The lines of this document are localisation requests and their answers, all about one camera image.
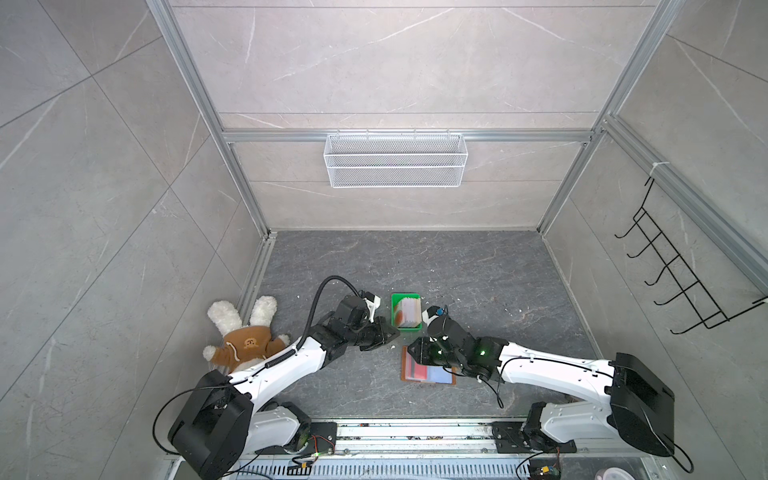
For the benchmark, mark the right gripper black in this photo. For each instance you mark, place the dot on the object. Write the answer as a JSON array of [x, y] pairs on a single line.
[[419, 347]]

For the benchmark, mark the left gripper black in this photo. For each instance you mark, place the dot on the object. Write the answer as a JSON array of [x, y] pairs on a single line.
[[384, 333]]

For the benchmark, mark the green plastic card tray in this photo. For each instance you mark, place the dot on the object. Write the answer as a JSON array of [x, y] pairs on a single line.
[[395, 298]]

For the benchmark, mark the brown leather card holder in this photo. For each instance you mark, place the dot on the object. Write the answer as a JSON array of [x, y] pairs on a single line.
[[436, 374]]

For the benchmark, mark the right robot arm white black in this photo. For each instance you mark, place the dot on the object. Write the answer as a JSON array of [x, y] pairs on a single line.
[[618, 399]]

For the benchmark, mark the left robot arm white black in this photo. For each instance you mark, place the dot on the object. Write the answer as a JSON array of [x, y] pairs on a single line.
[[228, 413]]

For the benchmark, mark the stack of credit cards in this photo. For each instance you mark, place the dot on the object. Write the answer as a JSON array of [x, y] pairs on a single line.
[[408, 313]]

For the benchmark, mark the white brown plush toy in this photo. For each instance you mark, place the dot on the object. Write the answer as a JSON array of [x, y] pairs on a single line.
[[244, 344]]

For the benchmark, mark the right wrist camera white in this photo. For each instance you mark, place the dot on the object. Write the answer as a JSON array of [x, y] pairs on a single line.
[[432, 313]]

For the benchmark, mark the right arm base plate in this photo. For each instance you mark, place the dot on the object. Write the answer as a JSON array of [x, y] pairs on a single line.
[[510, 437]]

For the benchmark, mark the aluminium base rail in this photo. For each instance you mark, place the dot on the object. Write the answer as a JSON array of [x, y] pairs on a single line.
[[453, 448]]

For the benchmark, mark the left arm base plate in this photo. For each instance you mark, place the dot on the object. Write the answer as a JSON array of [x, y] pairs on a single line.
[[317, 437]]

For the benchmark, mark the white wire mesh basket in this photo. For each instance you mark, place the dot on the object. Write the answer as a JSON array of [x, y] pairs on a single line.
[[416, 160]]

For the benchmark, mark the black wire hook rack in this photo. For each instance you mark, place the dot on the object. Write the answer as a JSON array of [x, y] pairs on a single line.
[[674, 266]]

